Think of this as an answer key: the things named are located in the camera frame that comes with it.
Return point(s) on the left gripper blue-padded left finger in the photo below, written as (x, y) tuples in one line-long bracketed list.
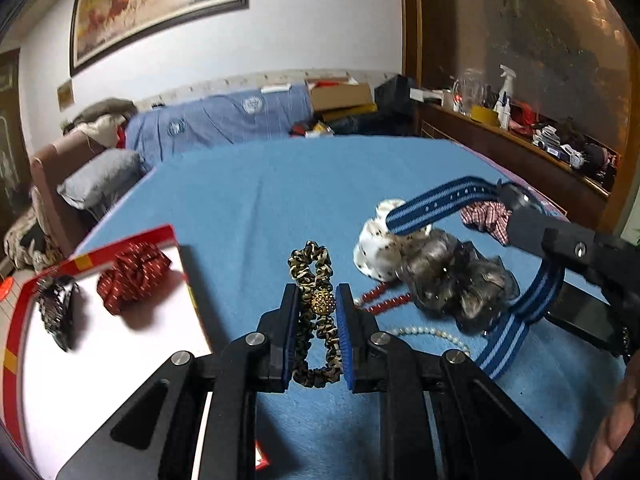
[(279, 327)]

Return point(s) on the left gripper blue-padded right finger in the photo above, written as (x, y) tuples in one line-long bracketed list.
[(355, 327)]

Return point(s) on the leopard print scrunchie gold ball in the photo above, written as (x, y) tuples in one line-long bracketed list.
[(311, 270)]

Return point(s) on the white cherry print scrunchie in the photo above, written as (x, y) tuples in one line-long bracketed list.
[(378, 253)]

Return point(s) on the red plaid scrunchie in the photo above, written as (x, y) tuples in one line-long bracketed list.
[(491, 218)]

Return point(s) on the person's right hand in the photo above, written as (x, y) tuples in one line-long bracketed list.
[(616, 425)]

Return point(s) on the wooden side shelf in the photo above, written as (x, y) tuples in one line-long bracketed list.
[(583, 201)]

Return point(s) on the blue bed cover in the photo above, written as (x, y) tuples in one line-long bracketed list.
[(241, 210)]

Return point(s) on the red patterned scrunchie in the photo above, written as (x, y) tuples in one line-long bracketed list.
[(136, 273)]

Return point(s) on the white spray bottle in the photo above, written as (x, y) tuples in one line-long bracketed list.
[(503, 104)]

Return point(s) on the red gift box tray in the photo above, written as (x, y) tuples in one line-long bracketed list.
[(54, 399)]

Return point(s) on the black beaded hair accessory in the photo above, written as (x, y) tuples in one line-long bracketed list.
[(55, 302)]

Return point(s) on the glass pitcher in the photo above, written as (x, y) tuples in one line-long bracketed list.
[(469, 90)]

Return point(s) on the grey pillow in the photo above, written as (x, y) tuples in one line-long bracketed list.
[(102, 181)]

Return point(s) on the blue checked folded blanket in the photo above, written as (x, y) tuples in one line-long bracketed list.
[(222, 119)]

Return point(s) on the cardboard box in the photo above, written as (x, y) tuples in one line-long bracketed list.
[(337, 93)]

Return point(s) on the framed horse painting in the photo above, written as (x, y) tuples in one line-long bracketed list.
[(100, 27)]

